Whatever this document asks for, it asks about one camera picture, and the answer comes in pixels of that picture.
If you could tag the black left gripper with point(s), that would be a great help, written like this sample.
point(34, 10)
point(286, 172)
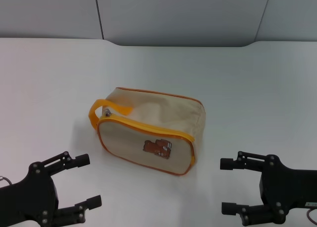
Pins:
point(32, 194)

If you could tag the beige bag with orange trim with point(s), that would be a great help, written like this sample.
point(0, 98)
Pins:
point(153, 113)

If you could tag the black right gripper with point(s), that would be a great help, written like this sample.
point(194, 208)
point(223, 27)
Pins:
point(289, 187)

